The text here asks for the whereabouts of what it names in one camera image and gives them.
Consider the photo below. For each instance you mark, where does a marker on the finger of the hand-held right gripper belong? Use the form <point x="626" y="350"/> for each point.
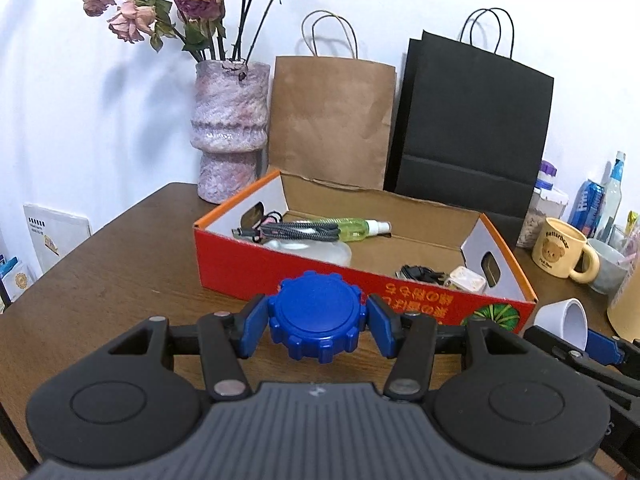
<point x="605" y="349"/>
<point x="550" y="342"/>

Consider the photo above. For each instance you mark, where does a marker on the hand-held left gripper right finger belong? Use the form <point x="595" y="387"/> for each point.
<point x="382" y="327"/>

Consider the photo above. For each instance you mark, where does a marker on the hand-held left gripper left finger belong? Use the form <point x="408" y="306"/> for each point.
<point x="251" y="327"/>

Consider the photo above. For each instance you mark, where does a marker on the white plastic cup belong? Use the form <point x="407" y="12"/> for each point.
<point x="555" y="317"/>

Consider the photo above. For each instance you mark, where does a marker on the red cardboard box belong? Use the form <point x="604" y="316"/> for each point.
<point x="240" y="265"/>

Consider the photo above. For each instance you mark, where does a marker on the blue ridged round lid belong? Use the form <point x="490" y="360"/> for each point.
<point x="315" y="315"/>

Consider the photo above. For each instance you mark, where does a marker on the white charger plug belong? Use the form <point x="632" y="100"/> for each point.
<point x="465" y="280"/>

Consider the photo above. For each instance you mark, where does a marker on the green spray bottle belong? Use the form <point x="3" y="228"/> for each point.
<point x="352" y="230"/>

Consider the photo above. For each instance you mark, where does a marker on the pale grey bowl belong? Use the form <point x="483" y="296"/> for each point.
<point x="607" y="270"/>

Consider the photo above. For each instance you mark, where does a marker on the cream bear mug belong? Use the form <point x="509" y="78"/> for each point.
<point x="555" y="247"/>

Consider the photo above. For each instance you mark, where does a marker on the clear glass with straws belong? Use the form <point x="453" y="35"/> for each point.
<point x="631" y="240"/>

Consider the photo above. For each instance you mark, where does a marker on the clear container of seeds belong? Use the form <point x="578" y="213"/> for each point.
<point x="532" y="220"/>

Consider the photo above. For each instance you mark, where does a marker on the blue drink can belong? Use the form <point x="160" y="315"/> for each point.
<point x="587" y="207"/>

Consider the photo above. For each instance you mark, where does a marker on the clear bottle with blue label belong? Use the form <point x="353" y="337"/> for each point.
<point x="612" y="200"/>

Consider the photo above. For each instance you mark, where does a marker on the purple lidded jar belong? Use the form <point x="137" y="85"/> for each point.
<point x="547" y="175"/>

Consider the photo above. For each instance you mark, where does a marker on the pink mottled ceramic vase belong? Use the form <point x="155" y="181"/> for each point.
<point x="230" y="125"/>

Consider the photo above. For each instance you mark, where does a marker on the black paper bag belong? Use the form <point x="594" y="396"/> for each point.
<point x="470" y="135"/>

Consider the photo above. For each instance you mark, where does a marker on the brown paper bag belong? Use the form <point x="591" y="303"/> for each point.
<point x="330" y="120"/>

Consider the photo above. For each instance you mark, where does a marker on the white card with gold seal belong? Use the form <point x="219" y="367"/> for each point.
<point x="20" y="280"/>

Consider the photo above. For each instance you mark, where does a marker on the black table leg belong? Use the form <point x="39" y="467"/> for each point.
<point x="15" y="440"/>

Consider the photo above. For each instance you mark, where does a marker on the dried pink roses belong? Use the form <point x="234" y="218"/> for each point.
<point x="200" y="5"/>

